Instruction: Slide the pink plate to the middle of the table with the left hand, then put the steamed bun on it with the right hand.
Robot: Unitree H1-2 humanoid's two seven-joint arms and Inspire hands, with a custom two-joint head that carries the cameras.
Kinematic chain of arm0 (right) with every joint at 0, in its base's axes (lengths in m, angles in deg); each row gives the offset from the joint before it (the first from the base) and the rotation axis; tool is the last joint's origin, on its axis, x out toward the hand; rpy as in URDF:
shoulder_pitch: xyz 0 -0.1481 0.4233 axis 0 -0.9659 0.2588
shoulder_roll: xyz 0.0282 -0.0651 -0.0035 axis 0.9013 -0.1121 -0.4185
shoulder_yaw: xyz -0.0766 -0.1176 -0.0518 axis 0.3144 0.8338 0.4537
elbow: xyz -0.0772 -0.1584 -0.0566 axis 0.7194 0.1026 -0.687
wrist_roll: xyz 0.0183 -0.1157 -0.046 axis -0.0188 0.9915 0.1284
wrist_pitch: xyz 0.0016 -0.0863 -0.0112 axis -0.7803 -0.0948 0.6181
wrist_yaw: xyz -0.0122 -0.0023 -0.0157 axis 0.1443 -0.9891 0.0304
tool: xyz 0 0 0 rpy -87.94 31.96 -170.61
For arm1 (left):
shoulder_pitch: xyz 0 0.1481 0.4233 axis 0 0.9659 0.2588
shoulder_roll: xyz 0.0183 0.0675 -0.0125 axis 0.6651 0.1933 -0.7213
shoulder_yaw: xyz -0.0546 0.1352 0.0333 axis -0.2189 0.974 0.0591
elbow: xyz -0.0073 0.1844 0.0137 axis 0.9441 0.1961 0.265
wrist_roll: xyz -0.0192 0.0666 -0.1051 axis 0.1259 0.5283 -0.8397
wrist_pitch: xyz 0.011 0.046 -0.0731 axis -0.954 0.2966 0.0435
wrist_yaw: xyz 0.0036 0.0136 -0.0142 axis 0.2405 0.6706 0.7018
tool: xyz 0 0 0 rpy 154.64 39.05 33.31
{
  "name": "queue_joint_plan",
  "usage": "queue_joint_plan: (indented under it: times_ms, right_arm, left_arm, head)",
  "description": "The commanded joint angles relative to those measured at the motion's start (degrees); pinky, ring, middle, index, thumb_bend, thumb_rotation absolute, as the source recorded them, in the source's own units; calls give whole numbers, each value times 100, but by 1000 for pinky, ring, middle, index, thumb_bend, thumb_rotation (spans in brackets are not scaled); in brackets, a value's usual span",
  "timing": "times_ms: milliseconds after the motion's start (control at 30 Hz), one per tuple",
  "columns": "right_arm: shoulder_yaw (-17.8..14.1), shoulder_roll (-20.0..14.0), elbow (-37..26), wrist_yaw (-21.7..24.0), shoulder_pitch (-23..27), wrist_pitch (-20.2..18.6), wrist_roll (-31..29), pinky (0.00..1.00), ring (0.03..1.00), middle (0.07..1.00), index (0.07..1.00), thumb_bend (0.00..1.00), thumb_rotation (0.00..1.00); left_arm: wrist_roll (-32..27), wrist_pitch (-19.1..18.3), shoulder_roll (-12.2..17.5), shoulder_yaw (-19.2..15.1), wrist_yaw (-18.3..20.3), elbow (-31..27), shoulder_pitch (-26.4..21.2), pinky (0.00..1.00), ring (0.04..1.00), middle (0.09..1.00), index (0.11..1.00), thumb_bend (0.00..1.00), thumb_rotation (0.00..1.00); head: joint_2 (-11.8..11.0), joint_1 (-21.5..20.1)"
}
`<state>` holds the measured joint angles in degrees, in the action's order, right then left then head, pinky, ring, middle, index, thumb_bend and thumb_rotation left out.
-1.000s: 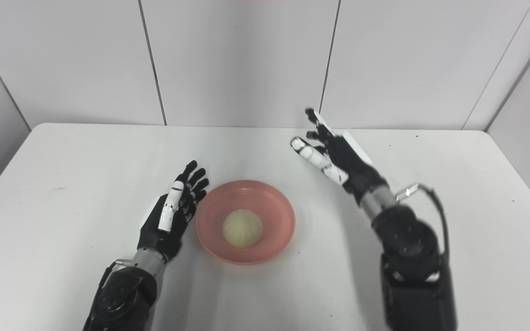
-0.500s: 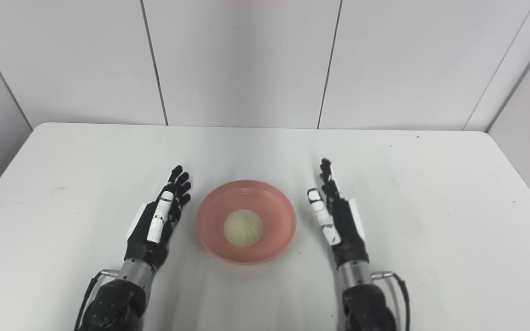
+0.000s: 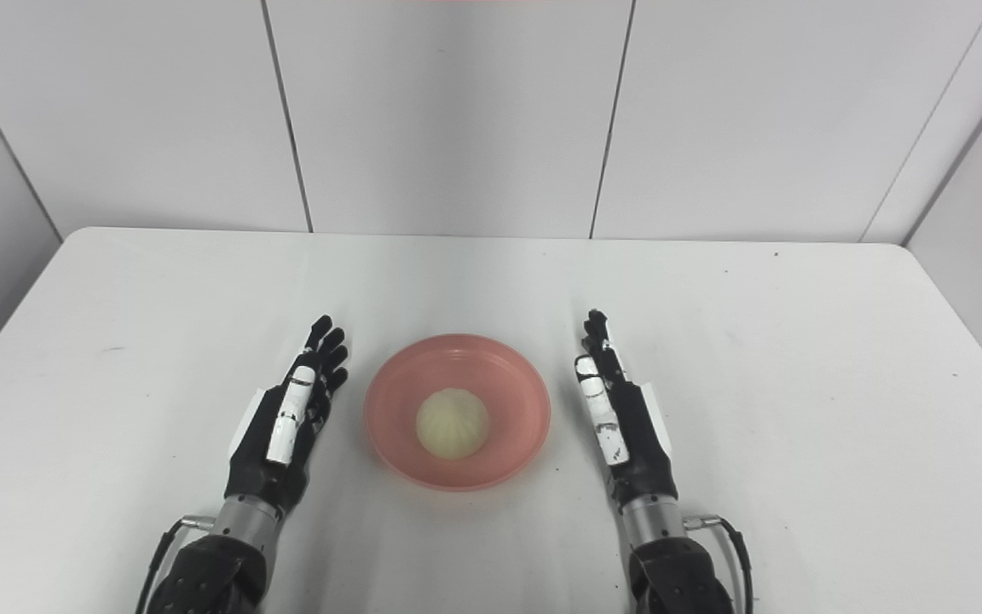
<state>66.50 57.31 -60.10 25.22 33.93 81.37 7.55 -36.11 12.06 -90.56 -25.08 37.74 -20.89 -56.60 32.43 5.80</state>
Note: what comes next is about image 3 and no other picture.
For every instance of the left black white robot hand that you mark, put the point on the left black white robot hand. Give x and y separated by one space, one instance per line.
282 435

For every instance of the white steamed bun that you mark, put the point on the white steamed bun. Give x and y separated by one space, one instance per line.
453 423

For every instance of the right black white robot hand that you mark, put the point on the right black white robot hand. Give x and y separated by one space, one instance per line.
627 426

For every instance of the pink plate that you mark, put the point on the pink plate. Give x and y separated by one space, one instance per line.
457 412

